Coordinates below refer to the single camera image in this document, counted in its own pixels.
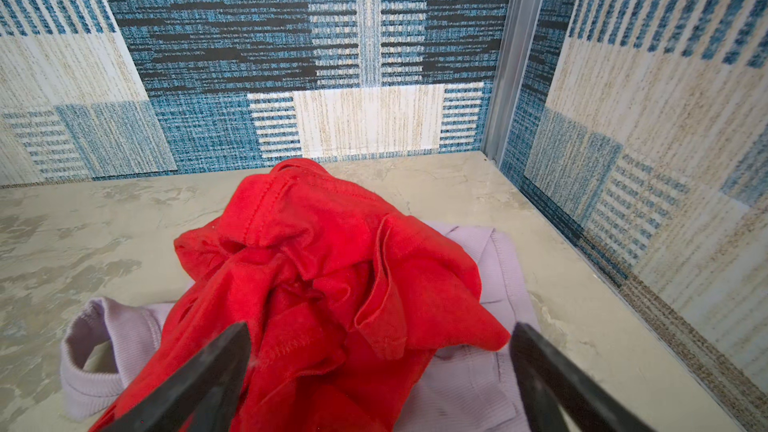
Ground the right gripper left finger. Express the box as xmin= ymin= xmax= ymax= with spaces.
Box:
xmin=106 ymin=322 xmax=251 ymax=431

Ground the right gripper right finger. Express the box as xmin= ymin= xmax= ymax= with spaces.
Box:
xmin=510 ymin=322 xmax=652 ymax=432

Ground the lavender cloth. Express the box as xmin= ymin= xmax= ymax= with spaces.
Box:
xmin=60 ymin=222 xmax=538 ymax=431

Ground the red cloth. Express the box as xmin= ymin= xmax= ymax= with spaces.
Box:
xmin=95 ymin=159 xmax=510 ymax=431

